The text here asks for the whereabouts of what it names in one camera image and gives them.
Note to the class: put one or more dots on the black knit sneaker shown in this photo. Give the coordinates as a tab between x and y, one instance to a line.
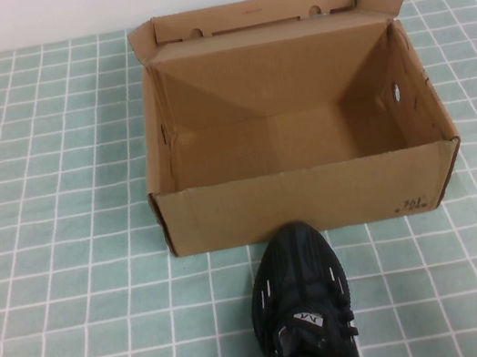
296	270

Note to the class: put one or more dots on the brown cardboard shoe box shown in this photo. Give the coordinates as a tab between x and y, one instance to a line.
293	201

